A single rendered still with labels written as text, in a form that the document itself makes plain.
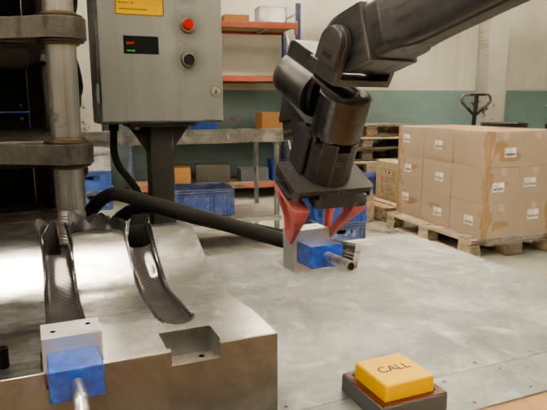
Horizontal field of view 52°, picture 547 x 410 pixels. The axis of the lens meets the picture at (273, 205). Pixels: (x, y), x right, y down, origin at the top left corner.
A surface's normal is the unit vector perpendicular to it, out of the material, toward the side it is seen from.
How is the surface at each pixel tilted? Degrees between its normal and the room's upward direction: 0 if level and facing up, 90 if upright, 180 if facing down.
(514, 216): 99
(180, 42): 90
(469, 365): 0
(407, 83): 90
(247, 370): 90
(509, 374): 0
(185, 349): 90
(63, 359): 0
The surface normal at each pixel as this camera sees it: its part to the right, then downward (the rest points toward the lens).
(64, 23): 0.51, 0.15
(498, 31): 0.25, 0.17
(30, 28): -0.24, 0.17
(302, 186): 0.17, -0.80
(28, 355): 0.00, -0.98
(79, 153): 0.71, 0.12
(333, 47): -0.82, 0.11
